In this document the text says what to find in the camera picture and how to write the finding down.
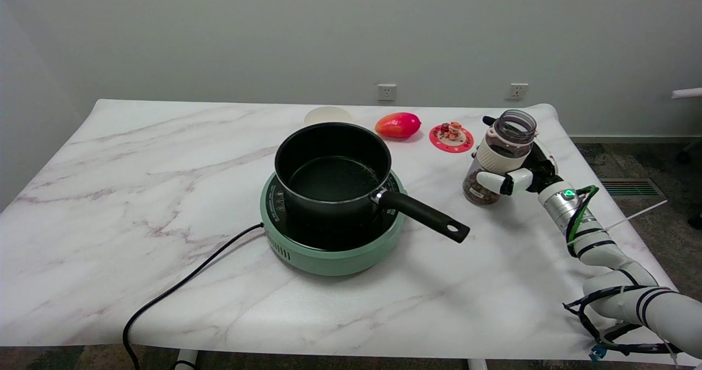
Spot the red mango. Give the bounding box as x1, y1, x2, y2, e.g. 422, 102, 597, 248
375, 112, 422, 139

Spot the clear bottle with beans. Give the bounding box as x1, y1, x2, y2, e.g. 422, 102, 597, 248
462, 110, 537, 206

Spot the marble pattern table cover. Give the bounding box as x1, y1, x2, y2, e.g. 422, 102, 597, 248
0, 99, 702, 366

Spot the green round induction cooker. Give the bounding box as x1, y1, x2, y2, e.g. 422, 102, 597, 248
259, 168, 407, 277

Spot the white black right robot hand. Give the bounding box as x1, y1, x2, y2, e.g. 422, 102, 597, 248
476, 116, 561, 197

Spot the black saucepan with handle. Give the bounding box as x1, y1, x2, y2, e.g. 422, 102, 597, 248
274, 122, 471, 244

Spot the pink coaster with figurines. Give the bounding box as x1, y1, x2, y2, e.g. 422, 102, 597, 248
428, 121, 474, 153

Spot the white round bowl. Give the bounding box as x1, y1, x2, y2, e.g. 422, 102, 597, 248
303, 106, 353, 127

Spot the floor vent grille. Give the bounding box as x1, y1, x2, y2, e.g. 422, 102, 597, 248
598, 178, 667, 197

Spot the green robot cable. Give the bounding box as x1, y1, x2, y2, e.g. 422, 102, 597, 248
567, 185, 599, 244

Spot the white cable tie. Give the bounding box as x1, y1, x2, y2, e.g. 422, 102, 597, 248
603, 200, 669, 231

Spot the black power cord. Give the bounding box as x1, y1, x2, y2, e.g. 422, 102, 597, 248
122, 222, 265, 370

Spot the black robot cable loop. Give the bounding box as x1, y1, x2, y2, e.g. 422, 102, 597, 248
563, 285, 685, 360

